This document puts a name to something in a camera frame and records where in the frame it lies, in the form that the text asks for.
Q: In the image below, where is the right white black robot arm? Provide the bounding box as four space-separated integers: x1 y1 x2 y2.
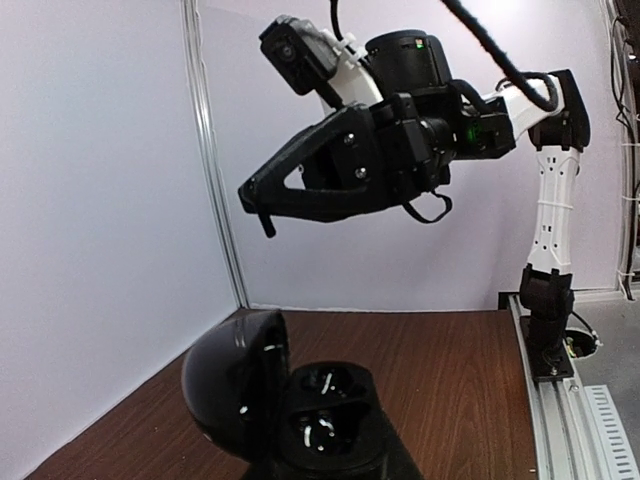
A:
239 19 590 382

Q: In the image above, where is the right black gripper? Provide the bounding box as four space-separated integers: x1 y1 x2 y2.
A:
238 93 453 238

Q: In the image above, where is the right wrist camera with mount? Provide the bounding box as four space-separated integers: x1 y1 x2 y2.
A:
259 15 383 114

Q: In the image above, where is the left aluminium frame post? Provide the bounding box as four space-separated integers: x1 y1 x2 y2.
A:
180 0 250 308

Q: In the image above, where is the black earbud charging case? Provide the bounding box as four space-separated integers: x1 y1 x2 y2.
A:
181 310 423 479

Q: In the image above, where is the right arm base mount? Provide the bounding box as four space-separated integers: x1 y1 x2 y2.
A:
519 312 603 384

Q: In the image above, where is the front aluminium rail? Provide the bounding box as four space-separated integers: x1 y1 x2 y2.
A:
524 291 639 479

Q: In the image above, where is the right black camera cable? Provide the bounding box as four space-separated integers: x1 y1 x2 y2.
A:
327 0 559 114

